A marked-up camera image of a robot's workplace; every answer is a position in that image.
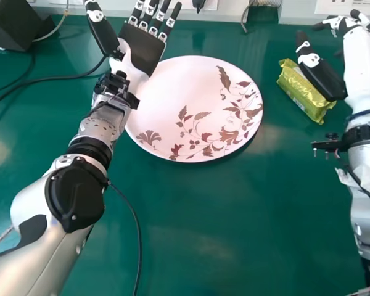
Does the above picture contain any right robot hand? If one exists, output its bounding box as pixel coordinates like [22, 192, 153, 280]
[295, 9, 370, 160]

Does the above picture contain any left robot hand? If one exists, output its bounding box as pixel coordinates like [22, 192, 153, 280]
[84, 0, 183, 110]

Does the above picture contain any yellow-green biscuit packet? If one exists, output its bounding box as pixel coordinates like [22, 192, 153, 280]
[276, 58, 337, 126]

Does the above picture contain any plate with brown leaf pattern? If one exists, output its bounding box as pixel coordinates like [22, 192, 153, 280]
[123, 55, 265, 163]

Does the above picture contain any white socket strip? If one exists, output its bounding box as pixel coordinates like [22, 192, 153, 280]
[314, 0, 370, 15]

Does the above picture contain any black plug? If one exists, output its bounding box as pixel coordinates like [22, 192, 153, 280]
[192, 0, 208, 14]

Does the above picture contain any black box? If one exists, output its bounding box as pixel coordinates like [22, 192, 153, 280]
[0, 0, 57, 52]

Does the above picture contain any grey cable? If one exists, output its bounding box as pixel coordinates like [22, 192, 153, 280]
[240, 0, 257, 34]

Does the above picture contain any thin black cable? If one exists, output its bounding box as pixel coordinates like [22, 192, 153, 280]
[107, 180, 142, 296]

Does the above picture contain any white braided cable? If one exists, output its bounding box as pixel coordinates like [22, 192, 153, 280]
[0, 224, 15, 252]

